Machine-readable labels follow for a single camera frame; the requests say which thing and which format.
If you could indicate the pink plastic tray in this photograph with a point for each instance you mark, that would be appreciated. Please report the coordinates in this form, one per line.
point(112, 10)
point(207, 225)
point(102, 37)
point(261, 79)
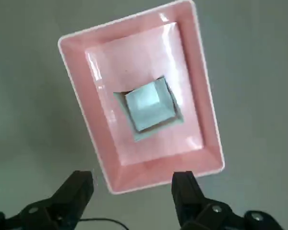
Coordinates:
point(158, 155)

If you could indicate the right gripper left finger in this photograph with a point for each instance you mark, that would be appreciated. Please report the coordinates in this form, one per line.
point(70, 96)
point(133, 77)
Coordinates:
point(72, 198)

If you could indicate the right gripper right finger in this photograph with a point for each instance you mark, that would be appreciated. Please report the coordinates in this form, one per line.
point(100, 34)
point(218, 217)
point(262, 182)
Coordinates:
point(189, 198)

